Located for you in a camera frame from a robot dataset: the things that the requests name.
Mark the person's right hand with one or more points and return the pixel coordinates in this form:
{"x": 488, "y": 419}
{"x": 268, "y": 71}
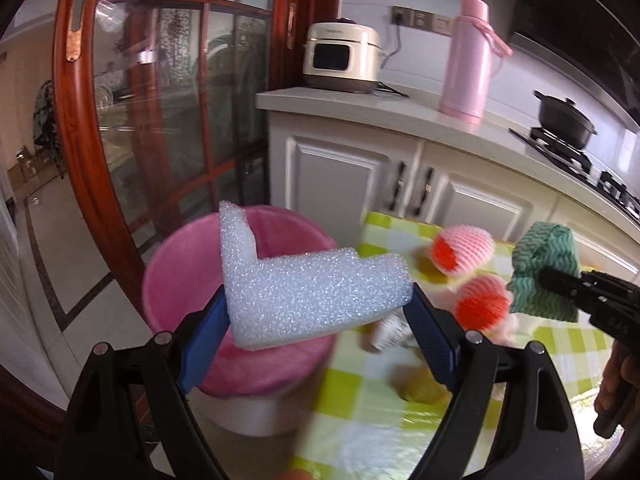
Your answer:
{"x": 612, "y": 380}

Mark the pink thermos flask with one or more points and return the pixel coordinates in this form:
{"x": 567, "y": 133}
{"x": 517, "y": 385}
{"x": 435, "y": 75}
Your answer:
{"x": 467, "y": 60}

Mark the pink foam fruit net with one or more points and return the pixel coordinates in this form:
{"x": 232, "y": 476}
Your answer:
{"x": 482, "y": 305}
{"x": 462, "y": 250}

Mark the white kitchen cabinet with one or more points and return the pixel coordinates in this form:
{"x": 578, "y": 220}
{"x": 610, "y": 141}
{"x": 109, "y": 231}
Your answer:
{"x": 330, "y": 170}

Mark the small white bottle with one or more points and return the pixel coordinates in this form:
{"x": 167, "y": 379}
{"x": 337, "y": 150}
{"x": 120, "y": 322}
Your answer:
{"x": 390, "y": 332}

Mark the yellow green lump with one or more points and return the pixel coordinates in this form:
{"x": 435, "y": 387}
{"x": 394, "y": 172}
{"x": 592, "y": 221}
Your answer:
{"x": 422, "y": 385}

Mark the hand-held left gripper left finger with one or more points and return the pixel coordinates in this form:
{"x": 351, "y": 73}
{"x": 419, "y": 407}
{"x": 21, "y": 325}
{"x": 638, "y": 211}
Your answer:
{"x": 205, "y": 340}

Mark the wooden glass door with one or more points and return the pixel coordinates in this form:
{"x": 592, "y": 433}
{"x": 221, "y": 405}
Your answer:
{"x": 75, "y": 120}

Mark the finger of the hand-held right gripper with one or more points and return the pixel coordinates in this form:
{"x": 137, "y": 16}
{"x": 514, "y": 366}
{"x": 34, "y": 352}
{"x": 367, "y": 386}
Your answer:
{"x": 560, "y": 282}

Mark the cream rice cooker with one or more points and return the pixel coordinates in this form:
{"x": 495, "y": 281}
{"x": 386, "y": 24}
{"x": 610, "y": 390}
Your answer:
{"x": 340, "y": 55}

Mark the green checked tablecloth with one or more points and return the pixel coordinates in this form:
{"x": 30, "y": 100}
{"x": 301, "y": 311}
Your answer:
{"x": 380, "y": 435}

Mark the green wavy striped cloth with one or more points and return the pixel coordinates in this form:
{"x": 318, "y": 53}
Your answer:
{"x": 545, "y": 255}

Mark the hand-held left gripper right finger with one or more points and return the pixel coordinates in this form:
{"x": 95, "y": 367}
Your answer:
{"x": 430, "y": 340}

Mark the white trash bin pink liner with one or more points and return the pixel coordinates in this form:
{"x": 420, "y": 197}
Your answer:
{"x": 175, "y": 280}

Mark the dark range hood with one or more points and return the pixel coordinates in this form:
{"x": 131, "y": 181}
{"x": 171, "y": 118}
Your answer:
{"x": 590, "y": 5}

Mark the grey wall socket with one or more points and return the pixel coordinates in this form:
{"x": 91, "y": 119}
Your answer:
{"x": 401, "y": 16}
{"x": 421, "y": 21}
{"x": 442, "y": 25}

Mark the black gas stove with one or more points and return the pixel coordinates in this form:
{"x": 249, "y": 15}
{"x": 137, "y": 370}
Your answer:
{"x": 600, "y": 175}

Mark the black cooking pot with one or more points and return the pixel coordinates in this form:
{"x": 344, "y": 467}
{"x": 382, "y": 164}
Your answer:
{"x": 565, "y": 120}

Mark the white foam packing piece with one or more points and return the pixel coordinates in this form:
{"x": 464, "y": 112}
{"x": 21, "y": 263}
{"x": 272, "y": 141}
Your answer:
{"x": 300, "y": 300}

